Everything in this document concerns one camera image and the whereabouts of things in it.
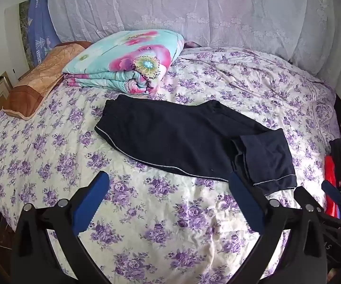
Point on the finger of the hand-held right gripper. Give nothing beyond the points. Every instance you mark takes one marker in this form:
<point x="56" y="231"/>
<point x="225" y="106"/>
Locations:
<point x="331" y="190"/>
<point x="302" y="195"/>

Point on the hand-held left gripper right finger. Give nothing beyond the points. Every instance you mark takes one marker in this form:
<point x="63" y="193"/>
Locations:
<point x="246" y="202"/>

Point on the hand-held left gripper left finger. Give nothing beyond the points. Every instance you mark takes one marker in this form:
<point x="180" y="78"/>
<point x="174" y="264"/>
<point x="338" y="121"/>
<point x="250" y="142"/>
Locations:
<point x="92" y="201"/>

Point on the dark navy pants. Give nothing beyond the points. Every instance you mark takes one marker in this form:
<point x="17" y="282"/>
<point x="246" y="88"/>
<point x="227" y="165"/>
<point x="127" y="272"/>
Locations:
<point x="170" y="139"/>

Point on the red cloth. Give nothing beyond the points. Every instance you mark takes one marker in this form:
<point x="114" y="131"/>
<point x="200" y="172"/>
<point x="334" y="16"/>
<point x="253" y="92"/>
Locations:
<point x="331" y="168"/>

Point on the purple floral bed sheet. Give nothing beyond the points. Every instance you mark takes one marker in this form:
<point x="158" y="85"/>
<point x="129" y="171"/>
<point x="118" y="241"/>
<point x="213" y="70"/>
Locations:
<point x="146" y="236"/>

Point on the brown pillow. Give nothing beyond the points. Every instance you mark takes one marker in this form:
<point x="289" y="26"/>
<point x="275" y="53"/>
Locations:
<point x="40" y="80"/>

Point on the folded floral quilt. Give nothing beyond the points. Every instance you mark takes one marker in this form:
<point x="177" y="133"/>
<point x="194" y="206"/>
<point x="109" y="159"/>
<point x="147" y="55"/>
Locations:
<point x="129" y="62"/>

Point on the blue printed cloth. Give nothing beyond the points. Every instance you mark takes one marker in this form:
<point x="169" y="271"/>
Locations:
<point x="38" y="20"/>

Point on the white lace cloth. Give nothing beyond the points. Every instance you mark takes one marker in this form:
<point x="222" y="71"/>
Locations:
<point x="188" y="9"/>

